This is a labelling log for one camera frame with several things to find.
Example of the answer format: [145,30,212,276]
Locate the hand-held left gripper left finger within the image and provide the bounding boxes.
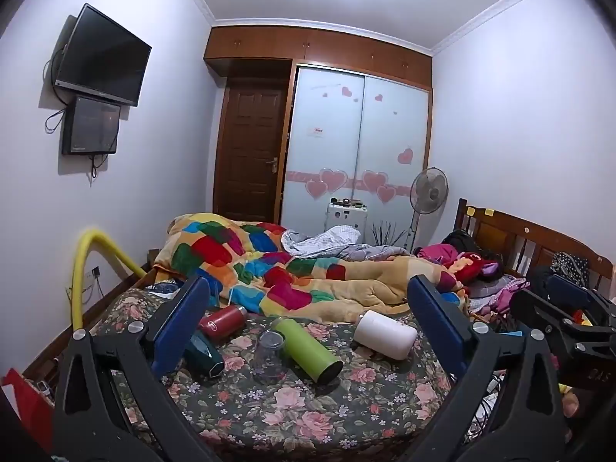
[52,275,227,462]

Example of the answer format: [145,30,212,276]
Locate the wooden bed headboard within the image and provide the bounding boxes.
[454,198,614,299]

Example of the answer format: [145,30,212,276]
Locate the floral bed sheet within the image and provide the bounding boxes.
[89,288,482,462]

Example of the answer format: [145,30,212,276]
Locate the large black television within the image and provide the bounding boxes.
[52,3,153,107]

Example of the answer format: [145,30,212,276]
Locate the dark teal bottle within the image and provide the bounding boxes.
[182,330,226,382]

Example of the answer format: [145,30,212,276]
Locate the brown wooden door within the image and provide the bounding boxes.
[213,77,292,224]

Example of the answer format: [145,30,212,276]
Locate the black television cable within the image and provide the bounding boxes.
[44,44,68,133]

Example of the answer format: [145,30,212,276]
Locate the clear glass cup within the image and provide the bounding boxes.
[251,330,290,386]

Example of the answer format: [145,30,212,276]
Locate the dark dried twigs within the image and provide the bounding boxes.
[370,220,407,250]

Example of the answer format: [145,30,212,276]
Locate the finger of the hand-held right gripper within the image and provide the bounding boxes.
[510,289,616,350]
[546,273,616,321]

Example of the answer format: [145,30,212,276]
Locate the yellow foam tube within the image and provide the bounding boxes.
[70,228,147,332]

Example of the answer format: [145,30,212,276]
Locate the black bag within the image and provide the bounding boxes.
[440,229,476,257]

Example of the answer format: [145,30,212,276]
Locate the small black monitor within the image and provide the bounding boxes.
[61,95,121,156]

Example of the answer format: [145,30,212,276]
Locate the standing electric fan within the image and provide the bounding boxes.
[403,166,450,253]

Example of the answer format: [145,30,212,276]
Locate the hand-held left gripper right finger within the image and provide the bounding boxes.
[407,274,578,462]

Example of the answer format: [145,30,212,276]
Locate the black patterned cloth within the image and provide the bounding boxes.
[551,251,590,280]

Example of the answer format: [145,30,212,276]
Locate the pink clothing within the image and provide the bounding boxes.
[415,243,460,266]

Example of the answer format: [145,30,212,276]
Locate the colourful patchwork blanket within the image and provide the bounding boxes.
[153,212,470,325]

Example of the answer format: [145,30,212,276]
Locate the grey crumpled sheet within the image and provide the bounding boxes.
[281,225,415,263]

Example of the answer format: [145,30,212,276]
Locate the wardrobe with heart stickers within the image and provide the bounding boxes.
[203,25,434,253]

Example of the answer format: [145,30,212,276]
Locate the red bag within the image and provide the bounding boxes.
[0,368,55,453]

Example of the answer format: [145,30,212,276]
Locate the green insulated bottle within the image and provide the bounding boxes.
[271,316,345,386]

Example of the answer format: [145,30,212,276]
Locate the red plush toy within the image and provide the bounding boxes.
[445,251,504,284]

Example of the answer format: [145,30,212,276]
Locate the small white appliance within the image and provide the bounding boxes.
[323,197,369,236]

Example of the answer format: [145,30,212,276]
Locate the white cylindrical cup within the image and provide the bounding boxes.
[353,309,418,362]

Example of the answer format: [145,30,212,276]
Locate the red insulated bottle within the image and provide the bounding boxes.
[198,305,249,343]

